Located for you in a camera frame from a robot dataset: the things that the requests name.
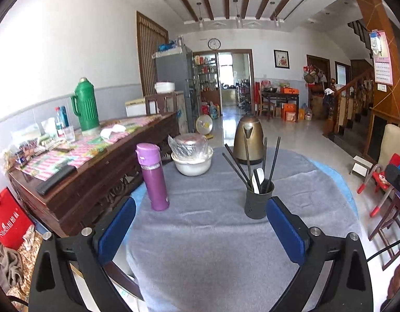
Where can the white foam container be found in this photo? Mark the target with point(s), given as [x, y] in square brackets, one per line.
[164, 87]

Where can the white floor fan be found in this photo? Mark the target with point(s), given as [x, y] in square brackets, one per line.
[204, 125]

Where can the shelf with bottles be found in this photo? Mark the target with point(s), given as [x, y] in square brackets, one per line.
[206, 74]

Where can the round wall clock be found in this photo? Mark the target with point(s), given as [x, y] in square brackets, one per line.
[214, 43]

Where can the wooden stair railing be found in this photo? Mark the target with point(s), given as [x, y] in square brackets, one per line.
[349, 100]

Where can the pink wall calendar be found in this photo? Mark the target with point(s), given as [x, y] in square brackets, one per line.
[382, 61]

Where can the brown crumpled cloth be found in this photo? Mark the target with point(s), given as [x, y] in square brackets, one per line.
[5, 266]

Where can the cream upholstered chair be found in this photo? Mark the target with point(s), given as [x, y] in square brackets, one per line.
[393, 139]

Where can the dark utensil holder cup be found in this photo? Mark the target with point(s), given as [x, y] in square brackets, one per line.
[258, 204]

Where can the dark wooden chair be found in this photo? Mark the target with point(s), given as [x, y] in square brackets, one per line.
[388, 227]

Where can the pile of small packets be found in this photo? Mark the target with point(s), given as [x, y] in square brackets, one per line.
[27, 151]

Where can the dark wooden side table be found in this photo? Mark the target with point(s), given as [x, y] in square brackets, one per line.
[279, 97]

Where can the dark wooden sideboard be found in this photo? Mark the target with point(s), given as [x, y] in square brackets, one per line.
[89, 188]

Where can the white bowl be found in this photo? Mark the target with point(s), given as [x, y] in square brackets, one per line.
[190, 168]

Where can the purple thermos bottle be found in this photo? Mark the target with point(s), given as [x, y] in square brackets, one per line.
[154, 182]

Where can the clear drinking glass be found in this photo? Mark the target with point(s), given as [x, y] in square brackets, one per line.
[69, 135]

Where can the black remote control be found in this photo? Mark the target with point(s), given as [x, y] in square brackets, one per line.
[55, 180]

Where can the blue table cloth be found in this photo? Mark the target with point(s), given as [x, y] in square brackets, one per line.
[344, 188]

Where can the cream box appliance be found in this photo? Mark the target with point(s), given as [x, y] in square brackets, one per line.
[135, 107]

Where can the red shopping bag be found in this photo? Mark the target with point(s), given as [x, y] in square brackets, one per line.
[8, 221]

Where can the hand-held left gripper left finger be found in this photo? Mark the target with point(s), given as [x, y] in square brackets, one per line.
[117, 230]

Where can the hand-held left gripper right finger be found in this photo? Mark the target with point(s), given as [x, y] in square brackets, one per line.
[287, 234]

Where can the clear water bottle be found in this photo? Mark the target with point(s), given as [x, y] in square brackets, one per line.
[59, 123]

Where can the red child chair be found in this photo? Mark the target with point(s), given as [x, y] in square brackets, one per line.
[380, 182]

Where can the black chopstick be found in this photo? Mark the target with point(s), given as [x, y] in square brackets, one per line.
[235, 170]
[247, 159]
[235, 162]
[275, 159]
[264, 159]

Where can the white step stool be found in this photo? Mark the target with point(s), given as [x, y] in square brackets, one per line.
[361, 167]

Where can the person's right hand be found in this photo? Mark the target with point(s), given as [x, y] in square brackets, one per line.
[399, 279]

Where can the small wooden cabinet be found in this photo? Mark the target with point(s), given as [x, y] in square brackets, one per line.
[169, 102]

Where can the blue water jug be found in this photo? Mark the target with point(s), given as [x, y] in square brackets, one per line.
[214, 111]

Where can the white plastic bag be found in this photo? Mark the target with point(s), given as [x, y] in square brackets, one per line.
[26, 134]

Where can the grey table cloth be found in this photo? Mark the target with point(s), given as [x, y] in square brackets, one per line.
[203, 250]

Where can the white crumpled cloth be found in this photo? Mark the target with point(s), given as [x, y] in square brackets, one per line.
[112, 132]

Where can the gold electric kettle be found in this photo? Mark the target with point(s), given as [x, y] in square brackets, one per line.
[248, 146]

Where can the pink patterned cloth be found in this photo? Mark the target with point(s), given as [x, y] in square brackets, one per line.
[89, 146]

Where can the green thermos jug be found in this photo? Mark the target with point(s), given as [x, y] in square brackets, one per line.
[86, 107]

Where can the framed wall picture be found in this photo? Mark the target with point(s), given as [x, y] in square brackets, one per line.
[281, 59]

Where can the grey refrigerator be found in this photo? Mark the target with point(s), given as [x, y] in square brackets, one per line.
[177, 84]

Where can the orange gift box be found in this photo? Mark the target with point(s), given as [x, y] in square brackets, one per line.
[289, 113]

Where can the white plastic spoon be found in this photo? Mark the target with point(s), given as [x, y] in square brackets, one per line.
[260, 177]
[254, 184]

